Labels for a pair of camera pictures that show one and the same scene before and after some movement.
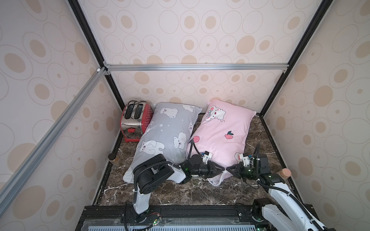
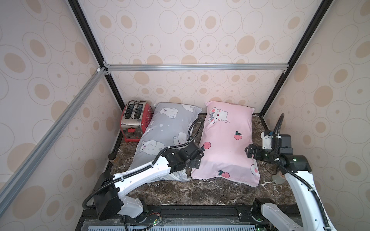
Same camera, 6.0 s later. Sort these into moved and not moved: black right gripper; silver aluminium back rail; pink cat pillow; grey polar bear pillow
Moved: black right gripper
Not moved: silver aluminium back rail; grey polar bear pillow; pink cat pillow
